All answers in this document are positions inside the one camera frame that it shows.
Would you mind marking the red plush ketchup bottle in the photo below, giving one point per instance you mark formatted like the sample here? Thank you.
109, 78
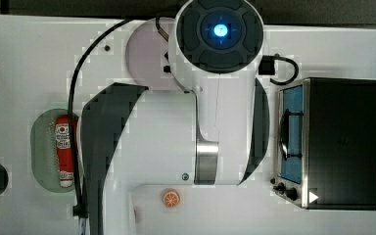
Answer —
63, 150

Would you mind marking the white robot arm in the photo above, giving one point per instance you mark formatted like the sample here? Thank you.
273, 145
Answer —
211, 129

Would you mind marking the green perforated strainer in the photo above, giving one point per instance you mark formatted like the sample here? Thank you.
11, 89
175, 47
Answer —
44, 159

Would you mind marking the orange slice toy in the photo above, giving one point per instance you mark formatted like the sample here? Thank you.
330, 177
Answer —
171, 198

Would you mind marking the lilac round plate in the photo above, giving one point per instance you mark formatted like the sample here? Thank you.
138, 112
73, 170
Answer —
146, 58

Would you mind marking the pink strawberry toy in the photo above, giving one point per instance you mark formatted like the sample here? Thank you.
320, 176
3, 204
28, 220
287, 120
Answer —
136, 215

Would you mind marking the black and steel toaster oven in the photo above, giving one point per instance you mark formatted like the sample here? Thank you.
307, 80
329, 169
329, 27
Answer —
326, 144

